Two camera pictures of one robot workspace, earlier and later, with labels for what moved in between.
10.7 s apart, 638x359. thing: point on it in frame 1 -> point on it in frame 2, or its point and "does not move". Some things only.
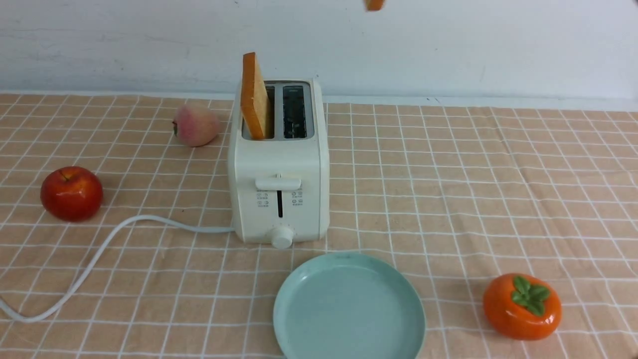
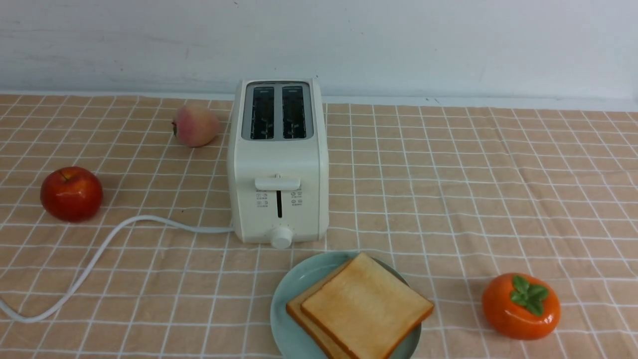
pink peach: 195,125 does not move
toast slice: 373,5 -> 332,349
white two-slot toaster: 279,185 does not move
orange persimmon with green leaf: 522,306 does not move
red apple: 72,193 does not move
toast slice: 254,100 -> 366,310
